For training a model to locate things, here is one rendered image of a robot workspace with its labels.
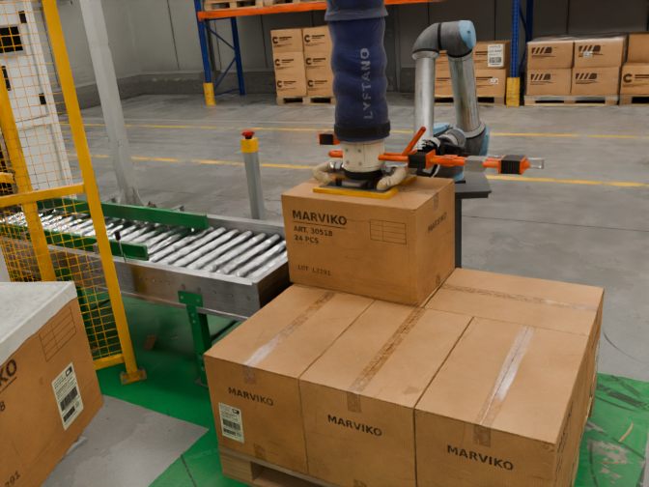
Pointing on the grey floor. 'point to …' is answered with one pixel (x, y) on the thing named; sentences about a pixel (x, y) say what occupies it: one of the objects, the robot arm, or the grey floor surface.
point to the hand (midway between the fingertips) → (431, 158)
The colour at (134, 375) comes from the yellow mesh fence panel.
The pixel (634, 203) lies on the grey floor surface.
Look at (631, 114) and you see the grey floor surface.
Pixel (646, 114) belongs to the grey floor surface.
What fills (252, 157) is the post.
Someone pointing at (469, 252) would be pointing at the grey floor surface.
